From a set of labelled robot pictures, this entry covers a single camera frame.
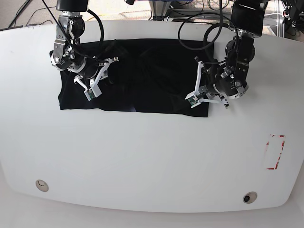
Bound right gripper metal body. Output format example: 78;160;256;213
50;10;108;82

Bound left gripper metal body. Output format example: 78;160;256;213
207;29;255;99

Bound black t-shirt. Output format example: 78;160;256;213
58;39;213;117

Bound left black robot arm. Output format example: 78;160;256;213
200;0;268;99

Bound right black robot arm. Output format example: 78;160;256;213
50;0;106;84

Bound red tape rectangle marking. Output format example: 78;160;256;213
263;134;285;170

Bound right table grommet hole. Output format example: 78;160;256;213
243;191;257;204

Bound table grommet hole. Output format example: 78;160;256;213
35;180;49;192
243;191;257;204

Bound left table grommet hole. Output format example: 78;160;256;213
35;180;49;192

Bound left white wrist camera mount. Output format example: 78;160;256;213
185;57;229;108

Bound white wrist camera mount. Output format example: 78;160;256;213
74;57;119;101
185;57;229;108

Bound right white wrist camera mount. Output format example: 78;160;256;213
74;57;119;101

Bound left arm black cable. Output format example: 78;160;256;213
178;0;238;65

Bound black floor cable left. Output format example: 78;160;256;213
8;0;57;28

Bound black coiled cable bundle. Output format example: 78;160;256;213
207;0;232;11

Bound aluminium frame stand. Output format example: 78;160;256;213
148;0;172;21

